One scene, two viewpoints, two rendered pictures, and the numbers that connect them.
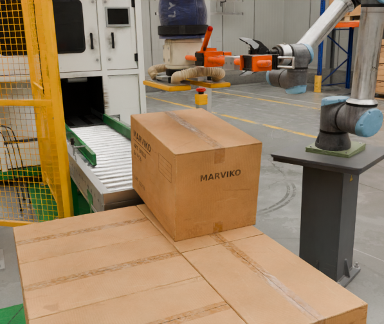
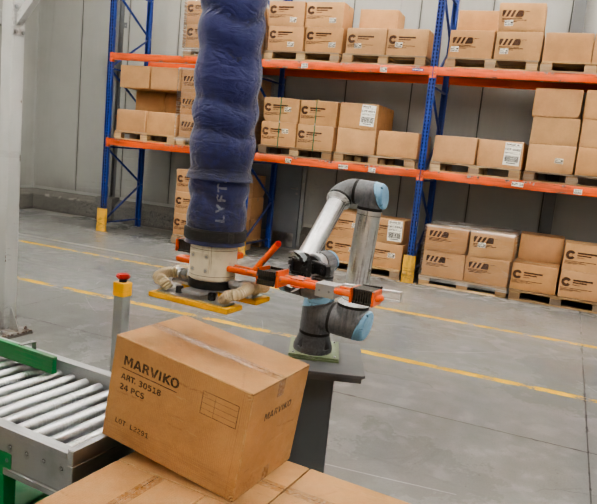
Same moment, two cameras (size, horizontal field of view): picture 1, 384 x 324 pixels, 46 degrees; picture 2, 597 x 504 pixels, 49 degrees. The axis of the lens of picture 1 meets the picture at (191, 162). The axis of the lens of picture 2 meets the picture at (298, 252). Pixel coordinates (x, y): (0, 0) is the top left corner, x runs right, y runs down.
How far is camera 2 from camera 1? 130 cm
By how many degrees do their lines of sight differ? 38
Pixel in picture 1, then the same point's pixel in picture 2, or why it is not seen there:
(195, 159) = (266, 396)
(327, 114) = (315, 316)
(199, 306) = not seen: outside the picture
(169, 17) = (216, 222)
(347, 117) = (342, 320)
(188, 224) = (245, 475)
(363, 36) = (363, 239)
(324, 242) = (307, 460)
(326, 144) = (313, 348)
